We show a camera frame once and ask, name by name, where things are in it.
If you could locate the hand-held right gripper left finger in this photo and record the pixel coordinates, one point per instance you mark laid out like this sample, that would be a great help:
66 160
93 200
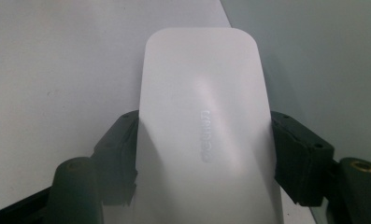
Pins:
117 155

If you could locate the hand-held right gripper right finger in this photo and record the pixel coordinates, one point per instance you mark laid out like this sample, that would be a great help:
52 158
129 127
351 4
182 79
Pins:
301 155

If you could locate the white whiteboard eraser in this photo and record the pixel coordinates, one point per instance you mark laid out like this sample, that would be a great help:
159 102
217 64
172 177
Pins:
205 124

